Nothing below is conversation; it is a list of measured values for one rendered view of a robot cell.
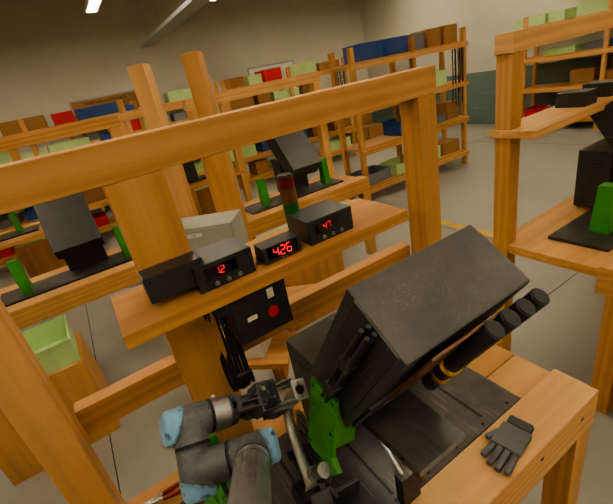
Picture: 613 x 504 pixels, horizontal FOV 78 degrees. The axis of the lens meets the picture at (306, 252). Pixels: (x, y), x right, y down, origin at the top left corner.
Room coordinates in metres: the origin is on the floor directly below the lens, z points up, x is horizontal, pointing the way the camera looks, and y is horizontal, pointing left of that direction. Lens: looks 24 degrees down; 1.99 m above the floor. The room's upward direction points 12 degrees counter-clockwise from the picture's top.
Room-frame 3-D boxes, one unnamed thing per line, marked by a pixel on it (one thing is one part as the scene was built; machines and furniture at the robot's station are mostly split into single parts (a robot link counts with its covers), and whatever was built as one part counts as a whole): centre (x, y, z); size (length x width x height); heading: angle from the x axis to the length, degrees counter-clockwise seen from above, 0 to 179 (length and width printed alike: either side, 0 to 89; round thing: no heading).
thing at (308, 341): (1.00, -0.05, 1.07); 0.30 x 0.18 x 0.34; 118
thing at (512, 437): (0.75, -0.46, 0.91); 0.20 x 0.11 x 0.03; 127
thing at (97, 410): (1.16, 0.15, 1.23); 1.30 x 0.05 x 0.09; 118
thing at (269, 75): (8.83, -0.22, 1.12); 3.22 x 0.55 x 2.23; 118
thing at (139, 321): (1.06, 0.10, 1.52); 0.90 x 0.25 x 0.04; 118
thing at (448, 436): (0.78, -0.13, 1.11); 0.39 x 0.16 x 0.03; 28
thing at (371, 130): (10.69, -2.06, 0.37); 1.20 x 0.81 x 0.74; 120
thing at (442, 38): (6.40, -2.05, 1.14); 2.45 x 0.55 x 2.28; 118
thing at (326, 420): (0.74, 0.02, 1.17); 0.13 x 0.12 x 0.20; 118
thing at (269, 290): (0.96, 0.18, 1.42); 0.17 x 0.12 x 0.15; 118
